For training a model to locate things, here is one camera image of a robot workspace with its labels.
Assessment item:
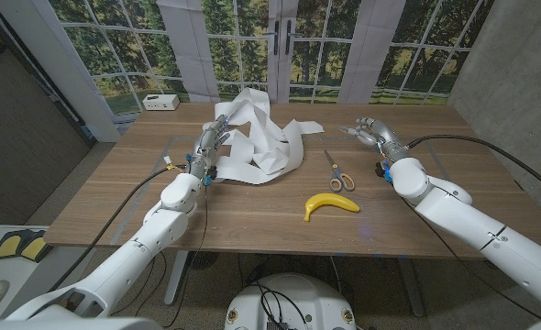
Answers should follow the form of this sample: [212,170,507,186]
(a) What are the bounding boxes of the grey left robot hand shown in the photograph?
[185,114,231,185]

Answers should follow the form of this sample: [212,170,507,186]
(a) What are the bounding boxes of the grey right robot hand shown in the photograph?
[339,116,412,162]

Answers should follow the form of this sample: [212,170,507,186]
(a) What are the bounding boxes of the grey yellow handled scissors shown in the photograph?
[324,149,357,193]

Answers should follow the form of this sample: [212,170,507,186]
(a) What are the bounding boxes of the white receipt paper strip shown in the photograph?
[208,87,326,186]

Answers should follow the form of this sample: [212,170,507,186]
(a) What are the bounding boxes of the yellow toy banana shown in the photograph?
[303,192,361,223]

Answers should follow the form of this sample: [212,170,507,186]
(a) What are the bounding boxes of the white power strip box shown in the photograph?
[142,93,181,112]

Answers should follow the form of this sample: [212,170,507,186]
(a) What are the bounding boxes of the printed window forest backdrop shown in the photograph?
[0,0,496,143]

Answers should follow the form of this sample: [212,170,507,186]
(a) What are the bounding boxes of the white table leg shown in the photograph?
[163,249,190,306]

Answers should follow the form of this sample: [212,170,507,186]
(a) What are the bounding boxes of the grey table leg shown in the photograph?
[396,257,426,318]

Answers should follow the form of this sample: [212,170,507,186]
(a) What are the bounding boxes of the white robot torso base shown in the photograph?
[224,273,357,330]

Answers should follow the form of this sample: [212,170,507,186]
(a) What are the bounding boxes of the yellow black foot pedal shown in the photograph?
[20,231,54,263]
[0,229,24,261]

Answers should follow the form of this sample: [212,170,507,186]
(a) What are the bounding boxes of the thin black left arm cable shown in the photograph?
[162,182,210,329]

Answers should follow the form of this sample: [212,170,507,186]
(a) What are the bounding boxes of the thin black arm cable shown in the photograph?
[401,196,541,321]
[162,182,210,329]

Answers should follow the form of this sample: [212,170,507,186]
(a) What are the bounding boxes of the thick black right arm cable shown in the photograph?
[406,134,541,201]

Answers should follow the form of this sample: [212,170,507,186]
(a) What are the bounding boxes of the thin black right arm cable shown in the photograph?
[401,196,541,321]

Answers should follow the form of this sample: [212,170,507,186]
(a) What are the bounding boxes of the black torso cables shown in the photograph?
[251,282,309,327]

